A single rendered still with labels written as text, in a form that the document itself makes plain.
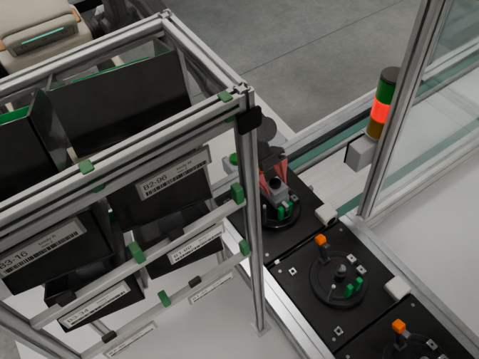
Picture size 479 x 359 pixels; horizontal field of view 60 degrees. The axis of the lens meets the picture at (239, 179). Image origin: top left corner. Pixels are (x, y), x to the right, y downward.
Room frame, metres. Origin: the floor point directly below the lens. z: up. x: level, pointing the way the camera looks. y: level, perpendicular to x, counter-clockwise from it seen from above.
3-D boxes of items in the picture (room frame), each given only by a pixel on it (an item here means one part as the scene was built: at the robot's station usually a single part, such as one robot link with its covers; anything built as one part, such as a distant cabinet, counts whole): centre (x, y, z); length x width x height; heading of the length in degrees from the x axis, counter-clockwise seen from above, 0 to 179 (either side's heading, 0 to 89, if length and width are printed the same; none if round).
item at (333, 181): (0.73, -0.36, 0.91); 0.84 x 0.28 x 0.10; 119
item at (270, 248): (0.61, -0.09, 0.96); 0.24 x 0.24 x 0.02; 29
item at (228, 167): (0.84, -0.06, 0.93); 0.21 x 0.07 x 0.06; 119
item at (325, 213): (0.57, -0.22, 0.97); 0.05 x 0.05 x 0.04; 29
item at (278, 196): (0.60, -0.09, 1.06); 0.08 x 0.04 x 0.07; 29
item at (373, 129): (0.59, -0.31, 1.28); 0.05 x 0.05 x 0.05
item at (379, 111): (0.59, -0.31, 1.33); 0.05 x 0.05 x 0.05
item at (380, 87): (0.59, -0.31, 1.38); 0.05 x 0.05 x 0.05
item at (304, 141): (0.87, -0.26, 0.91); 0.89 x 0.06 x 0.11; 119
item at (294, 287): (0.38, -0.21, 1.01); 0.24 x 0.24 x 0.13; 29
